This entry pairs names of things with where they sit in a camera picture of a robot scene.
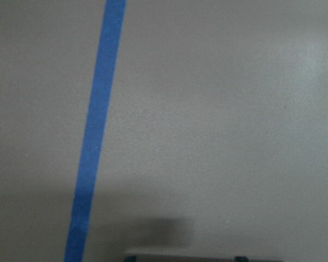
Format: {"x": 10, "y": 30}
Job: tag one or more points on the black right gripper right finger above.
{"x": 240, "y": 259}

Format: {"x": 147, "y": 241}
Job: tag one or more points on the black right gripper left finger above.
{"x": 131, "y": 258}

